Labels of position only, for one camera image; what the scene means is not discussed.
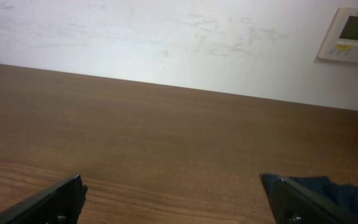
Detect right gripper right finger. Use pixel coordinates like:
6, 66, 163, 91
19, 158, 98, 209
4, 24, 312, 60
259, 174, 358, 224

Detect navy blue garment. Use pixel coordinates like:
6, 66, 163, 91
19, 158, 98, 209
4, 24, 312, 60
288, 176, 358, 216

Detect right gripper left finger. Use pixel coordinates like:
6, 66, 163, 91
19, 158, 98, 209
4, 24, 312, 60
0, 174, 88, 224

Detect wall thermostat control panel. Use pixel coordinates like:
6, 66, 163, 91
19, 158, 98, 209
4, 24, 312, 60
318, 7, 358, 63

